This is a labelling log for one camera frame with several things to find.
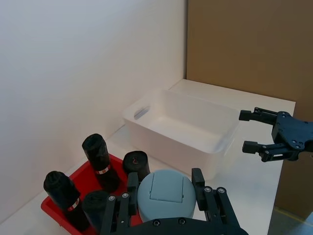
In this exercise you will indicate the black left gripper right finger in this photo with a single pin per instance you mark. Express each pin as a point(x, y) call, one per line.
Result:
point(217, 208)

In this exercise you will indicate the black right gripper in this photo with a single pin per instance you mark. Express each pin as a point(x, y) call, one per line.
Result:
point(293, 132)

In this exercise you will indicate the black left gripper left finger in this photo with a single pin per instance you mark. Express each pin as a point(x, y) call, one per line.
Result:
point(115, 215)

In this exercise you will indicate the short black bag roll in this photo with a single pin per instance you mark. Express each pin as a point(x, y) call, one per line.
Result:
point(135, 164)

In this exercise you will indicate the black bag roll red label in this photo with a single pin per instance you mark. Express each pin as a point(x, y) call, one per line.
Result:
point(63, 193)
point(100, 156)

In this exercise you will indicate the red plastic tray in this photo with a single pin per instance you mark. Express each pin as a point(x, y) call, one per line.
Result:
point(56, 208)

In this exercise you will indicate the white plastic tub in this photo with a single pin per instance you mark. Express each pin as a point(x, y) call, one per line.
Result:
point(185, 124)

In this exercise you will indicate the brown cardboard panel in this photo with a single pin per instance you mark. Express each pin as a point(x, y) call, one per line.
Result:
point(249, 44)

